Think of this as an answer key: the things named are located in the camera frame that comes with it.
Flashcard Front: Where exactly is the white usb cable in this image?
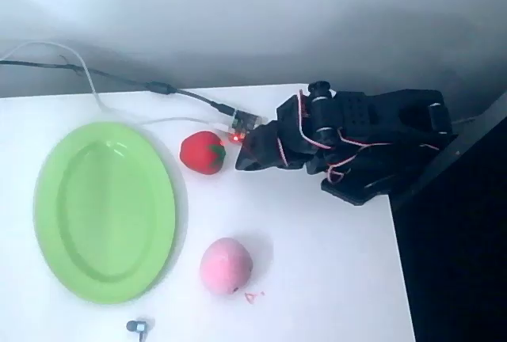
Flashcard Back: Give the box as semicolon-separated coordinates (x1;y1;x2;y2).
0;40;231;131

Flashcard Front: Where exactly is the green oval plate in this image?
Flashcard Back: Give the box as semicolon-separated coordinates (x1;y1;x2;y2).
33;121;177;306

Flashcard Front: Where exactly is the grey metal earphone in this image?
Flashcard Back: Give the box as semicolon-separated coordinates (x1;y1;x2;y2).
125;317;155;342

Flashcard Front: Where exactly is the dark furniture panel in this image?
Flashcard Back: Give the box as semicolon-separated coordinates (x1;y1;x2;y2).
390;92;507;342

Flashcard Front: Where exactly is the small controller circuit board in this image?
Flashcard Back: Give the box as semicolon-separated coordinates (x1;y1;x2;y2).
228;108;265;146

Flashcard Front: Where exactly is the pink plush peach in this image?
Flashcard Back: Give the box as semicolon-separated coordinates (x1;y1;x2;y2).
199;237;255;296

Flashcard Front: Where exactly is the red plush strawberry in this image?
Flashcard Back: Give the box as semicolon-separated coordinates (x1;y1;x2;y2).
179;131;227;177

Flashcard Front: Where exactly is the red white servo wire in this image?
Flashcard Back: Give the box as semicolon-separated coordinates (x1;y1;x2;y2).
295;88;394;184

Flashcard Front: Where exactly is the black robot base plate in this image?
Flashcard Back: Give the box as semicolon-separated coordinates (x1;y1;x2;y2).
319;159;398;206

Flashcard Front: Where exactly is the black power cable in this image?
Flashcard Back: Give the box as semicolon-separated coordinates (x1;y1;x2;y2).
0;59;238;117

